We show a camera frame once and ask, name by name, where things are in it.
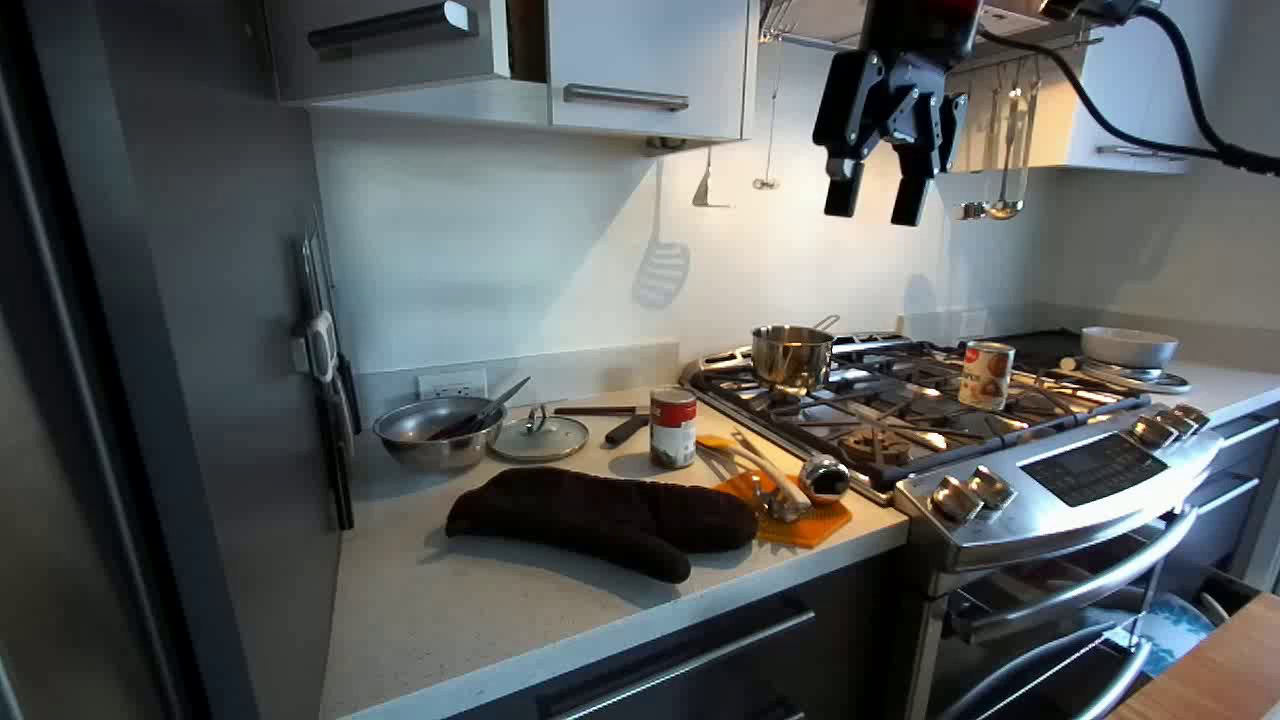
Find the dark spoon in bowl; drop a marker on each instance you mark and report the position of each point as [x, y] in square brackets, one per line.
[484, 405]

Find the black and white hanging tool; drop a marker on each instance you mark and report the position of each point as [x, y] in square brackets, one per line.
[325, 402]

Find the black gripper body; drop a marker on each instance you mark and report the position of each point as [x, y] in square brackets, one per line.
[915, 79]

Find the dark brown oven mitt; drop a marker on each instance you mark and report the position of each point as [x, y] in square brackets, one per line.
[601, 512]

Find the wooden board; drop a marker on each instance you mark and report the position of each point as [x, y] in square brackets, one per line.
[1204, 673]

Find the small hanging utensil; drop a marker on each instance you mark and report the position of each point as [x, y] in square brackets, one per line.
[706, 191]

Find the hanging steel ladle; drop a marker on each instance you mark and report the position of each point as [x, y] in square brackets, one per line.
[1017, 147]

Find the glass pot lid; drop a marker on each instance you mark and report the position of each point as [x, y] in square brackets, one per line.
[538, 439]

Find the white hanging slotted spatula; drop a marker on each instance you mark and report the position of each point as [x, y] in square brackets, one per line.
[660, 275]

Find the stainless steel refrigerator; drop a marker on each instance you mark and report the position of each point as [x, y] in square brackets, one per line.
[134, 402]

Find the small steel saucepan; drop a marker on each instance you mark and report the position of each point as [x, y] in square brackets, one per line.
[790, 359]

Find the white wall cabinet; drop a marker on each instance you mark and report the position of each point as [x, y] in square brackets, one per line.
[1132, 80]

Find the steel stove knob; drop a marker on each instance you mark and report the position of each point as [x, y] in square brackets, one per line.
[957, 501]
[1151, 429]
[991, 484]
[1185, 416]

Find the thin hanging utensil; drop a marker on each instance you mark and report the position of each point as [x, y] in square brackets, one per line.
[765, 163]

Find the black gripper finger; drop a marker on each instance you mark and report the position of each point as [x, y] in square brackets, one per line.
[920, 167]
[849, 135]

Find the steel slotted spoon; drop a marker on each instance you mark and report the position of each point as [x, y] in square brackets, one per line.
[777, 507]

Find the beige labelled food can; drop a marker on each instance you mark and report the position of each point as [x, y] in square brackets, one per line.
[987, 376]

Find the orange honeycomb silicone trivet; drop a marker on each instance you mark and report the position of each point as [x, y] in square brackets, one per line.
[816, 525]

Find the grey shallow pan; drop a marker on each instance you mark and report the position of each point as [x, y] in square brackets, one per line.
[1130, 346]

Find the stainless steel mixing bowl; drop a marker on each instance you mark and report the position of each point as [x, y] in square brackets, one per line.
[424, 441]

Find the stainless steel gas stove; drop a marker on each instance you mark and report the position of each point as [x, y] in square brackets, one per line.
[1064, 534]

